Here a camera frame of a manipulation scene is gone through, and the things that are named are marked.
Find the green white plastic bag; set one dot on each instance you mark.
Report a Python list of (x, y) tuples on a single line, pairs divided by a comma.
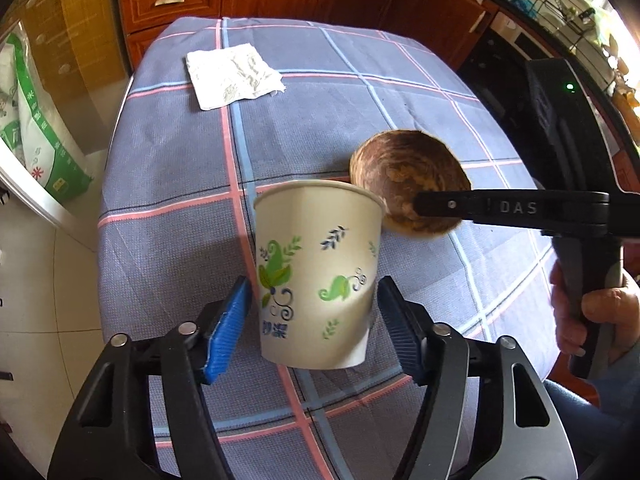
[(31, 126)]

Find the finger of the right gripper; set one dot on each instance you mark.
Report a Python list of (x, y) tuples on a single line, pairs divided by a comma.
[(482, 206)]

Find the flat white paper piece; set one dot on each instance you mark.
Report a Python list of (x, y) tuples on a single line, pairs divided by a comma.
[(224, 76)]

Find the person's right hand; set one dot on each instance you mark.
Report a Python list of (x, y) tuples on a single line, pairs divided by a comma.
[(618, 306)]

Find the black built-in oven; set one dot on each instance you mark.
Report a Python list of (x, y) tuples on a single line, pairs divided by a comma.
[(495, 71)]

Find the blue checkered tablecloth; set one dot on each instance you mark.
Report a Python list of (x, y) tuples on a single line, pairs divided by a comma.
[(230, 158)]

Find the white floral paper cup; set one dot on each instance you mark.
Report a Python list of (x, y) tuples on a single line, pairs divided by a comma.
[(317, 244)]

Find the brown coconut shell bowl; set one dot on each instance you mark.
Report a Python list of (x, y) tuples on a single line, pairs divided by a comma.
[(397, 165)]

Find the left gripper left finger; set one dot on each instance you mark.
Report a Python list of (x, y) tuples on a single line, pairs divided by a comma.
[(110, 431)]

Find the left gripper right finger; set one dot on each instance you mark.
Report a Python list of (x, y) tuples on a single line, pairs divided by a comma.
[(485, 413)]

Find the dish drying rack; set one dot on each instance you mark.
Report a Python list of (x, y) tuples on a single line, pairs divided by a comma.
[(587, 31)]

